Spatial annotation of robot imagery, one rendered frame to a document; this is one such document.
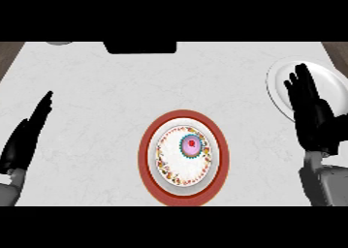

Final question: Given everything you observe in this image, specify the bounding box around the red-rimmed patterned plate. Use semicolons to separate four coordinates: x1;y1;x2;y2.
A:
136;108;231;207

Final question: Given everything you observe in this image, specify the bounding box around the black appliance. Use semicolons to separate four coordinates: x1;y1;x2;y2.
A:
102;42;178;55

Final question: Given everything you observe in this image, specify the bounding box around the pink cupcake with teal wrapper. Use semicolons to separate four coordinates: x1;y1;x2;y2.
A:
178;134;204;159

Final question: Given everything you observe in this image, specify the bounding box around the plain white plate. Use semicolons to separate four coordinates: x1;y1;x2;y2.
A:
265;55;348;123

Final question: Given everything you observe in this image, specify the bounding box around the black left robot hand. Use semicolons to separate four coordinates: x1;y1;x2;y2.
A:
0;90;55;175

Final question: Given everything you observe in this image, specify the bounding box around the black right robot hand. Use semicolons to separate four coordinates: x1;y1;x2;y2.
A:
283;62;348;157

